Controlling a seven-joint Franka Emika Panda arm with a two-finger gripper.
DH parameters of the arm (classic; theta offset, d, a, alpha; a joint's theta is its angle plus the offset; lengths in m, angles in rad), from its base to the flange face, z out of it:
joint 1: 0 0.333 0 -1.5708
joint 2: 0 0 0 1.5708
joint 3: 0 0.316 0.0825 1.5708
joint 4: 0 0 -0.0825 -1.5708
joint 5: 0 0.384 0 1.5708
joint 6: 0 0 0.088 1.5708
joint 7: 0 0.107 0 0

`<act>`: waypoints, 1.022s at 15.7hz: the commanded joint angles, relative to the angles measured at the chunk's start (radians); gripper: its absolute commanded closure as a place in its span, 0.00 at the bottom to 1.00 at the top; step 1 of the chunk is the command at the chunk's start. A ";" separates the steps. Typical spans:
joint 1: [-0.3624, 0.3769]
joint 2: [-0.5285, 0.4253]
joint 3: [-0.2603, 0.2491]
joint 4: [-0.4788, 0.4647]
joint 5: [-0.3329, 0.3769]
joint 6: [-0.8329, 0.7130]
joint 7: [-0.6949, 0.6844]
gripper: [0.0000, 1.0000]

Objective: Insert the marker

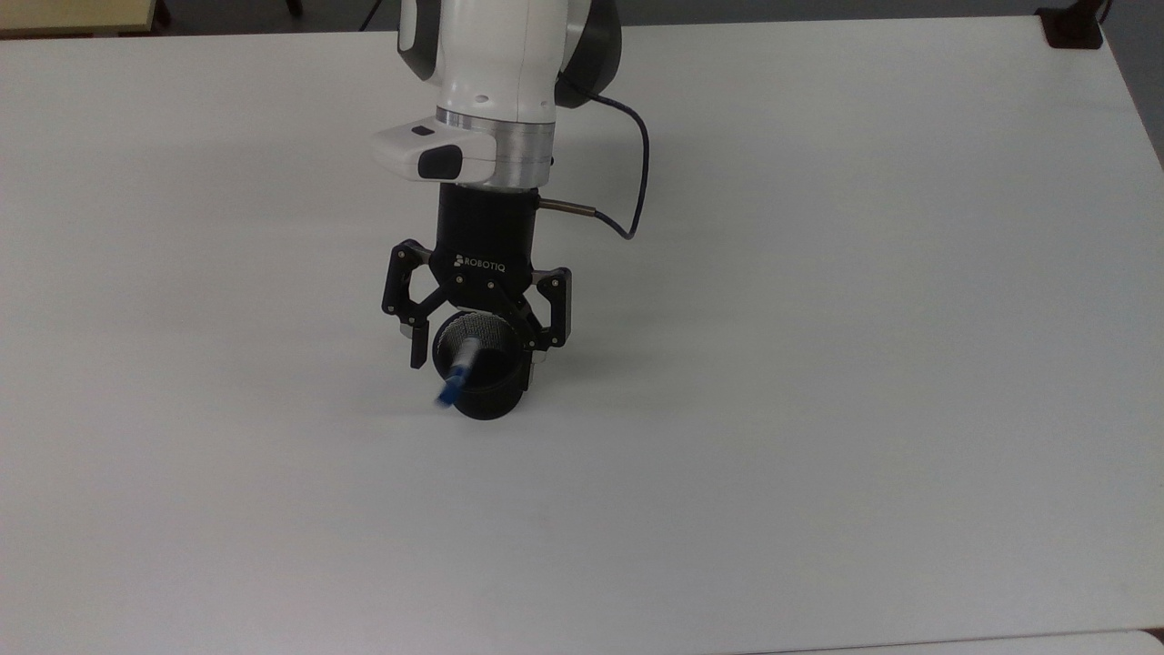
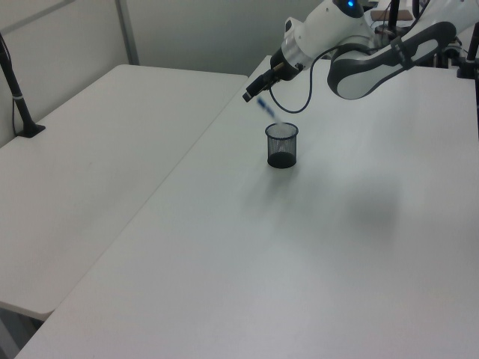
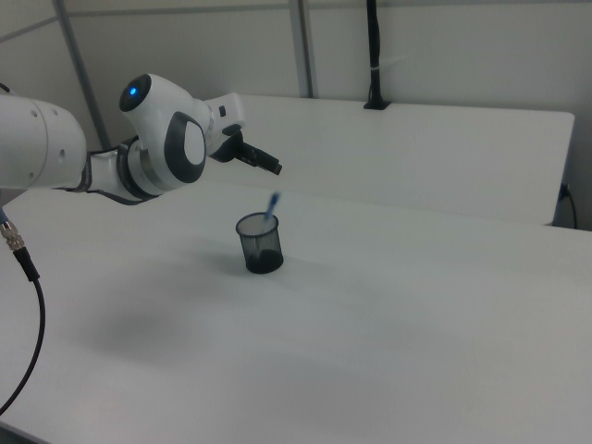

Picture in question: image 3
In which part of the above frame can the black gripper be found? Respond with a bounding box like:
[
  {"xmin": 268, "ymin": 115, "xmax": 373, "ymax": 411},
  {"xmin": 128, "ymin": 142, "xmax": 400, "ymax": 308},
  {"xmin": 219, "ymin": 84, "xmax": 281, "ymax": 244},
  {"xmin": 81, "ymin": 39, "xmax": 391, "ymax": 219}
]
[{"xmin": 208, "ymin": 129, "xmax": 285, "ymax": 177}]

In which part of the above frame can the blue and white marker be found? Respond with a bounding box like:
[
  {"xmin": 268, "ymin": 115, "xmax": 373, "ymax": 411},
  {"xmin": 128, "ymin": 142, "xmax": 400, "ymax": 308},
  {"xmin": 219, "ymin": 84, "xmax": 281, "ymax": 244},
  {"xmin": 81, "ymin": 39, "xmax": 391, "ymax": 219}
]
[{"xmin": 260, "ymin": 191, "xmax": 283, "ymax": 233}]

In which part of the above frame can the black mesh pen cup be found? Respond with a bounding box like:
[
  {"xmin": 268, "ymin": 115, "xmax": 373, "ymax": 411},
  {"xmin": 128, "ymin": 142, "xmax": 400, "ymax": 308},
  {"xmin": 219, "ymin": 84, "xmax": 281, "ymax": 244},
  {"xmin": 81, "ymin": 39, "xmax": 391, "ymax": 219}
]
[{"xmin": 234, "ymin": 212, "xmax": 285, "ymax": 275}]

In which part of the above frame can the white side table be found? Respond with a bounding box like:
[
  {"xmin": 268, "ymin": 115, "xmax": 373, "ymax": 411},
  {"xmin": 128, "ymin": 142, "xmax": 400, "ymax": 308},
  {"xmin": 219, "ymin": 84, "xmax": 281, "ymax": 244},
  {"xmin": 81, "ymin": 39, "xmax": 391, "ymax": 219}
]
[{"xmin": 203, "ymin": 93, "xmax": 576, "ymax": 228}]

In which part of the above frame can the black pole with base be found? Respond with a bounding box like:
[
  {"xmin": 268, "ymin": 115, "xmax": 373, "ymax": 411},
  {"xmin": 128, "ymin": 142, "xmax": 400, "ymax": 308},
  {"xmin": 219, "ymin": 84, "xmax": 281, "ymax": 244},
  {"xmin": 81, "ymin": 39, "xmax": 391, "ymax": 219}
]
[{"xmin": 363, "ymin": 0, "xmax": 391, "ymax": 111}]

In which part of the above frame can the white cable tie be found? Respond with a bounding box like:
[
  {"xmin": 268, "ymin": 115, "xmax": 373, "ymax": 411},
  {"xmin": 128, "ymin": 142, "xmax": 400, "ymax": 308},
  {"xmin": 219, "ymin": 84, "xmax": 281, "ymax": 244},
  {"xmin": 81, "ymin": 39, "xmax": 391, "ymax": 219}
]
[{"xmin": 369, "ymin": 55, "xmax": 408, "ymax": 74}]

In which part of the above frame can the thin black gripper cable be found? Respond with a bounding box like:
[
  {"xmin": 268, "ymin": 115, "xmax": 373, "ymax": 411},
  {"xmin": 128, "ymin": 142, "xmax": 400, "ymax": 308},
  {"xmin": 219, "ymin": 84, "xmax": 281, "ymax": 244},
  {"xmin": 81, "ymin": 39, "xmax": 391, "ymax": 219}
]
[{"xmin": 54, "ymin": 143, "xmax": 158, "ymax": 207}]

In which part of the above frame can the slim grey wall post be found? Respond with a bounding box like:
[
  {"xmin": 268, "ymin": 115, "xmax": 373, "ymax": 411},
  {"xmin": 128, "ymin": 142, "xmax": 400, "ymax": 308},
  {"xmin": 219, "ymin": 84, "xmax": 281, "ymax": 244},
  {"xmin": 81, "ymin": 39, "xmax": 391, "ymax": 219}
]
[{"xmin": 52, "ymin": 0, "xmax": 112, "ymax": 150}]

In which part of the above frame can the black cable with metal connector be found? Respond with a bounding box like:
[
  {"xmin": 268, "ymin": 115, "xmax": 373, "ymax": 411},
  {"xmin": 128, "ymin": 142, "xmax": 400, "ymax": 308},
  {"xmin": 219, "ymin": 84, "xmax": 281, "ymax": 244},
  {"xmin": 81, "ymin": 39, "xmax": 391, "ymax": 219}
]
[{"xmin": 0, "ymin": 205, "xmax": 46, "ymax": 416}]

